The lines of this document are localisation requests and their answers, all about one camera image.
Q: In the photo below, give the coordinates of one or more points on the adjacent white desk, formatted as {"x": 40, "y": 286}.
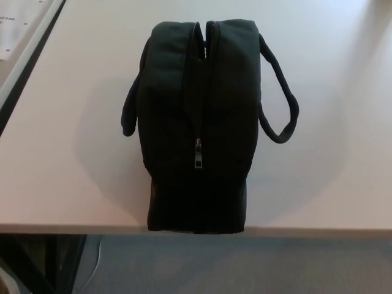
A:
{"x": 21, "y": 58}

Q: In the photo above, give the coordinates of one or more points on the black desk frame leg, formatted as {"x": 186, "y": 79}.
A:
{"x": 46, "y": 260}

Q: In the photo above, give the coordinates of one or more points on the black insulated lunch bag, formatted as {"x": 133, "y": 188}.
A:
{"x": 171, "y": 122}

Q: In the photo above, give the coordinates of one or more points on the white printed paper sheet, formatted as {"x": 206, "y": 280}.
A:
{"x": 12, "y": 24}

